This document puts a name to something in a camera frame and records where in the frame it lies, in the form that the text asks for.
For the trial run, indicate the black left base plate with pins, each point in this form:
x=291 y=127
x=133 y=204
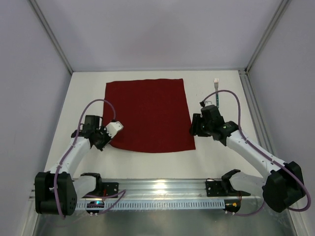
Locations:
x=105 y=189

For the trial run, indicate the aluminium front rail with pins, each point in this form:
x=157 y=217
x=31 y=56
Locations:
x=157 y=188

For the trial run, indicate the aluminium right side rail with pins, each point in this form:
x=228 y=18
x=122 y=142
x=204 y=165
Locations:
x=256 y=115

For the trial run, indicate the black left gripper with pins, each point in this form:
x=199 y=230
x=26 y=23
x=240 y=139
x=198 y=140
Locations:
x=101 y=140

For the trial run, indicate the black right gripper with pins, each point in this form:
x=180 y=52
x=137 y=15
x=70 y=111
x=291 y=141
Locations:
x=197 y=125

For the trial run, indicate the aluminium rail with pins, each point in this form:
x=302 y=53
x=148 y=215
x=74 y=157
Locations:
x=157 y=188
x=256 y=115

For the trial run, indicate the right corner frame post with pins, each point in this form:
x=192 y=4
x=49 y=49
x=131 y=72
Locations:
x=281 y=9

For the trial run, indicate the left corner frame post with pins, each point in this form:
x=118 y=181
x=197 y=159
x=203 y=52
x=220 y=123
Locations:
x=45 y=24

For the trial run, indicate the fork with teal handle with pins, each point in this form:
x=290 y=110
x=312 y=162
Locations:
x=216 y=86

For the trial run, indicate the corner frame post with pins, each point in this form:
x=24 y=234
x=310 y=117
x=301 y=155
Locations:
x=281 y=9
x=45 y=24

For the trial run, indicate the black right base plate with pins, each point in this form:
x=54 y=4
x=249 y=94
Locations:
x=214 y=188

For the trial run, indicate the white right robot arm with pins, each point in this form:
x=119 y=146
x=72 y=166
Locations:
x=279 y=184

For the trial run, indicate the slotted cable duct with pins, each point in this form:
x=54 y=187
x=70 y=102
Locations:
x=151 y=204

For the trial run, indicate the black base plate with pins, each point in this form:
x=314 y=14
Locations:
x=105 y=189
x=214 y=188

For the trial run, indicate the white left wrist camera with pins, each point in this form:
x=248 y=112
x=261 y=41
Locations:
x=113 y=128

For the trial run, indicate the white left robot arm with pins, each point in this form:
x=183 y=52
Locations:
x=56 y=193

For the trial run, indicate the dark red cloth napkin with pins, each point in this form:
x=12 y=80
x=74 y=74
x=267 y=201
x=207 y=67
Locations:
x=154 y=114

